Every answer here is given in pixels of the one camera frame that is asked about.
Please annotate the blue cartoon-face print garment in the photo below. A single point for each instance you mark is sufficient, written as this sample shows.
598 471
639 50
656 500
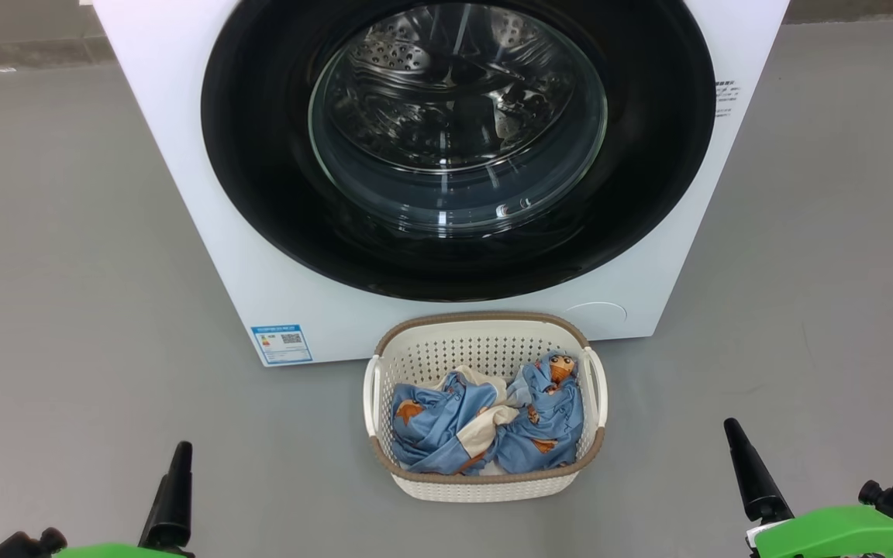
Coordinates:
547 422

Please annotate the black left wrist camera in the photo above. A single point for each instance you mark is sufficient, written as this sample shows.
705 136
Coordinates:
24 545

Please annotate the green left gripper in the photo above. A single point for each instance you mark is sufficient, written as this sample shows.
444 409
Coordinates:
121 552

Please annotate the white front-load washing machine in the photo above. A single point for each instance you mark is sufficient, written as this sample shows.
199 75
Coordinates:
183 194

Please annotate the cream perforated laundry basket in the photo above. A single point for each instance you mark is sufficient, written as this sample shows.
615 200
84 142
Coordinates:
485 353

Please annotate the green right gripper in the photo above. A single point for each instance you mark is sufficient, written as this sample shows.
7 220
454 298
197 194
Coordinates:
834 535

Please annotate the blue and cream garment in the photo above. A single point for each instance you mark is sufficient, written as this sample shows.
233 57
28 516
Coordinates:
435 422

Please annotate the black printed text label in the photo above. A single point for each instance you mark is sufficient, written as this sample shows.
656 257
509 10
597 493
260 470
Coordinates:
726 97

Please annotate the blue energy label sticker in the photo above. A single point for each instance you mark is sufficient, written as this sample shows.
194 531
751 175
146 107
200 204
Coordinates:
281 343

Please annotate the black washing machine door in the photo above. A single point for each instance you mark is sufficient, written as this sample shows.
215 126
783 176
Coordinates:
260 155

